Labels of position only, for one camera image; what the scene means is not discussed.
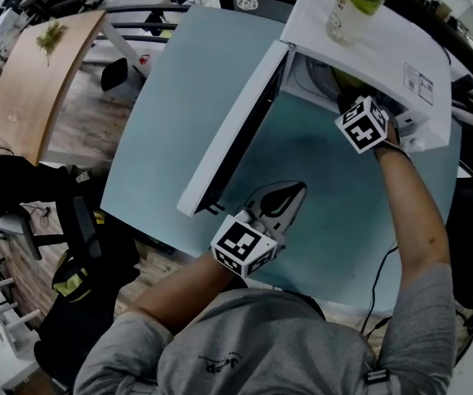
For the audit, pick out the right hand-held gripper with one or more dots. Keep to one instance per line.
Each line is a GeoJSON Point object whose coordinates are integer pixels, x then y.
{"type": "Point", "coordinates": [361, 126]}

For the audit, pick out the white patterned ball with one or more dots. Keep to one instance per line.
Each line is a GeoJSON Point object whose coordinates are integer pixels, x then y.
{"type": "Point", "coordinates": [247, 3]}

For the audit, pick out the person's grey shirt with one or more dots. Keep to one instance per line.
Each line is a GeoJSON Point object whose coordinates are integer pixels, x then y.
{"type": "Point", "coordinates": [261, 344]}

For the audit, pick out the person's right hand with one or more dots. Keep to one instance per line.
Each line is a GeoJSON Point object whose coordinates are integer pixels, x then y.
{"type": "Point", "coordinates": [393, 136]}

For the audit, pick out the person's right forearm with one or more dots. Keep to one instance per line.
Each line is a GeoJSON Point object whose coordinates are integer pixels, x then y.
{"type": "Point", "coordinates": [413, 212]}

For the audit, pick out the clear green water bottle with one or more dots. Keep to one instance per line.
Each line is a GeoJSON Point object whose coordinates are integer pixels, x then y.
{"type": "Point", "coordinates": [347, 19]}

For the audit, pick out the person's left forearm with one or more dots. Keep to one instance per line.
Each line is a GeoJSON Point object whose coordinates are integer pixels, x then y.
{"type": "Point", "coordinates": [186, 294]}

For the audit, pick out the glass microwave turntable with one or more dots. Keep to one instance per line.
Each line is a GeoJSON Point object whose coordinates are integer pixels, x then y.
{"type": "Point", "coordinates": [314, 85]}

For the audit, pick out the wooden table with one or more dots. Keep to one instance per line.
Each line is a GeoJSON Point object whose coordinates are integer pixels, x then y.
{"type": "Point", "coordinates": [43, 97]}

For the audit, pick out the white microwave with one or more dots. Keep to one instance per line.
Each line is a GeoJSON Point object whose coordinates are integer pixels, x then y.
{"type": "Point", "coordinates": [384, 35]}

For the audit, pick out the black office chair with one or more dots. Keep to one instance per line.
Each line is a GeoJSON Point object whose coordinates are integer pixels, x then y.
{"type": "Point", "coordinates": [84, 224]}

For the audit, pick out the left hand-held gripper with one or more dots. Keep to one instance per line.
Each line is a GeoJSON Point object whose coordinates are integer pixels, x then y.
{"type": "Point", "coordinates": [240, 245]}

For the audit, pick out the green plant sprig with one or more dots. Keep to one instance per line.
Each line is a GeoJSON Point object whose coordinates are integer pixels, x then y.
{"type": "Point", "coordinates": [51, 37]}

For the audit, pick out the white wooden rack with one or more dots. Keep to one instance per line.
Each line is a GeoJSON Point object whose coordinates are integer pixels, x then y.
{"type": "Point", "coordinates": [1, 323]}

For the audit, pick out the black waste bin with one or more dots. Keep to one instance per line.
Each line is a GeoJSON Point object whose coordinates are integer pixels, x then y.
{"type": "Point", "coordinates": [114, 74]}

